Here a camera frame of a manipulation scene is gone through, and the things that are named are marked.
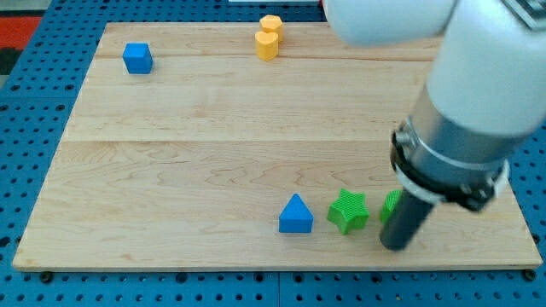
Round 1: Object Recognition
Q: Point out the green star block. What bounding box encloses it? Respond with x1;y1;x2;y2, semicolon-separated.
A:
327;188;369;235

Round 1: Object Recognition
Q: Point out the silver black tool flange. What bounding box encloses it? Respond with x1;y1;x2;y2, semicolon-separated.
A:
391;88;524;211

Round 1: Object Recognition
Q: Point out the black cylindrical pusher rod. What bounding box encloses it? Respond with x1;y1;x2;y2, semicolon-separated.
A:
380;189;434;251

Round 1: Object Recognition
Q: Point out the blue triangle block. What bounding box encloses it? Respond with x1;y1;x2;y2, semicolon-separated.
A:
278;194;314;233

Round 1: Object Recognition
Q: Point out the yellow hexagon block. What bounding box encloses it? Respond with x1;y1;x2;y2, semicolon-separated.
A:
259;14;283;42

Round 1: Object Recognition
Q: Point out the green round block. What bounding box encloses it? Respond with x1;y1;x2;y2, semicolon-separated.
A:
380;189;403;223

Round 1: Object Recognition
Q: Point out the yellow heart block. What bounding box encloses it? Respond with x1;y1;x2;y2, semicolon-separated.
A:
254;31;279;61

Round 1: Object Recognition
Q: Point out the wooden board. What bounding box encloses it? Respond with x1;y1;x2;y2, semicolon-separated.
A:
13;23;543;272

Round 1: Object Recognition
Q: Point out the blue cube block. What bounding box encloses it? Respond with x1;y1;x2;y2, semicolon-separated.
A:
122;43;153;74

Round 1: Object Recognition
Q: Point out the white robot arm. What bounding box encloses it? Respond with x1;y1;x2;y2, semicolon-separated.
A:
323;0;545;251

